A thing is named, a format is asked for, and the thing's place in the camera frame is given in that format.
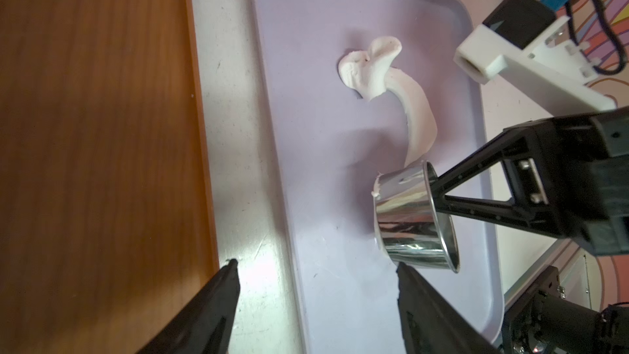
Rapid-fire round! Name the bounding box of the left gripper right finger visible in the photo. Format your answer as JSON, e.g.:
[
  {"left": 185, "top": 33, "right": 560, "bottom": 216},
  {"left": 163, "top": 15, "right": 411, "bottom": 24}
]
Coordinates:
[{"left": 396, "top": 262, "right": 499, "bottom": 354}]

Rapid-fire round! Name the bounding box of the white dough piece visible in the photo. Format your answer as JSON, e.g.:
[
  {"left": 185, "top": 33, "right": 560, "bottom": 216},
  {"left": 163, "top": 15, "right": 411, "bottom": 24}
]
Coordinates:
[{"left": 337, "top": 36, "right": 437, "bottom": 166}]

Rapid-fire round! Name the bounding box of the lilac plastic cutting mat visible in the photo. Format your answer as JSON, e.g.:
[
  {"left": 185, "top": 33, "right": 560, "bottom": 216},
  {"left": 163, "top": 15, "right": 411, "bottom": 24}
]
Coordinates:
[{"left": 253, "top": 0, "right": 486, "bottom": 353}]

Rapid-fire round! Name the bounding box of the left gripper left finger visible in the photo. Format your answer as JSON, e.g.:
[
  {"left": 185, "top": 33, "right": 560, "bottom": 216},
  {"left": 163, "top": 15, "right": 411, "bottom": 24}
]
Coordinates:
[{"left": 139, "top": 259, "right": 241, "bottom": 353}]

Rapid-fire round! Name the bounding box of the round metal cutter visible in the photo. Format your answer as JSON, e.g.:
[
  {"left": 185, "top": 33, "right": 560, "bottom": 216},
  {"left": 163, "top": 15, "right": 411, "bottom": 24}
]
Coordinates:
[{"left": 372, "top": 161, "right": 460, "bottom": 274}]

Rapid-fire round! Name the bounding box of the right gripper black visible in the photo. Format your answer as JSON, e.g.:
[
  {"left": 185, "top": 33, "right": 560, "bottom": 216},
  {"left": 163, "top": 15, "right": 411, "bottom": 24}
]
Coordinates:
[{"left": 430, "top": 108, "right": 628, "bottom": 256}]

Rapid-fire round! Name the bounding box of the brown wooden tray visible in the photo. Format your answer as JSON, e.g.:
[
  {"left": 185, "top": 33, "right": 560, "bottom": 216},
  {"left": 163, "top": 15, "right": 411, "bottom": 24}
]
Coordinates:
[{"left": 1, "top": 0, "right": 217, "bottom": 353}]

